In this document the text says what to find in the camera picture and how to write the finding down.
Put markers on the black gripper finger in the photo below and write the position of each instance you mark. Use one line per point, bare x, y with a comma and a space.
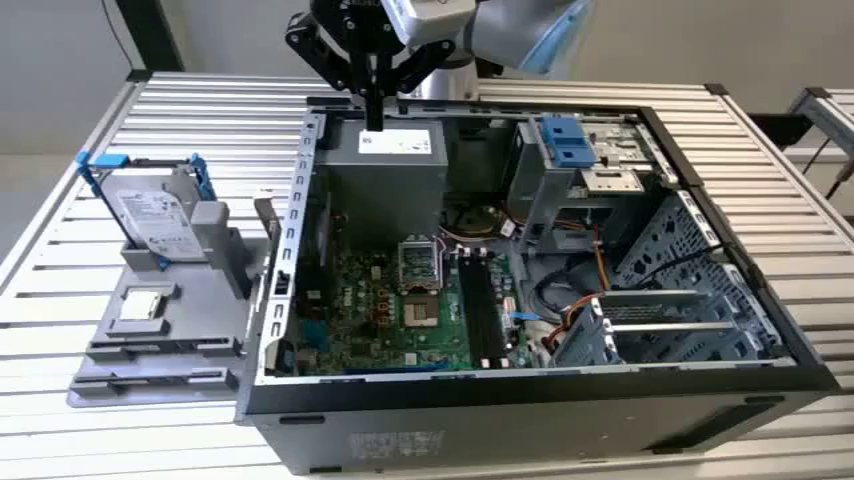
327, 62
420, 62

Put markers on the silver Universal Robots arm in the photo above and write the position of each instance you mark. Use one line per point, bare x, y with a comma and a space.
496, 20

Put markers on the black RAM slot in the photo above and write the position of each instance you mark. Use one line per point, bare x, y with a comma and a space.
472, 305
492, 305

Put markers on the blue plastic drive latch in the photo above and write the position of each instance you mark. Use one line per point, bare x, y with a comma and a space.
563, 140

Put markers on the grey power supply unit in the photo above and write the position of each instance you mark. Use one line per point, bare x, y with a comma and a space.
380, 195

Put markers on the hard disk in blue carrier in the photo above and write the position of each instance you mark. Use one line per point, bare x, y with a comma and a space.
149, 215

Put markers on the green motherboard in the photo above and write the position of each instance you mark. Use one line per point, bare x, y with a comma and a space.
353, 305

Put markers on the CPU socket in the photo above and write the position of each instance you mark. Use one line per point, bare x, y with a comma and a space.
421, 310

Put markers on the grey plastic parts rack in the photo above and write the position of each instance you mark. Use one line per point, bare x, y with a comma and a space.
193, 320

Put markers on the silver CPU chip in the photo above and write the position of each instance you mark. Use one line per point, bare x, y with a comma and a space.
141, 305

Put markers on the grey perforated disk bay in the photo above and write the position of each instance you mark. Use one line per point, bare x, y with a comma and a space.
667, 327

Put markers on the open black PC case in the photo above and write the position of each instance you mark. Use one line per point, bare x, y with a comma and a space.
467, 430

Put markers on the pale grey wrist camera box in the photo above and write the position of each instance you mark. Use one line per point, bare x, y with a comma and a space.
433, 20

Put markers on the black vertical frame post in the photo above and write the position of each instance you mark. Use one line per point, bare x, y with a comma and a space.
149, 35

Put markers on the black clamp bracket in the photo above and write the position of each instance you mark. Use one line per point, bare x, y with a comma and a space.
776, 129

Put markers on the aluminium side table frame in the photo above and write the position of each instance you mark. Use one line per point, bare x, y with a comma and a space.
823, 107

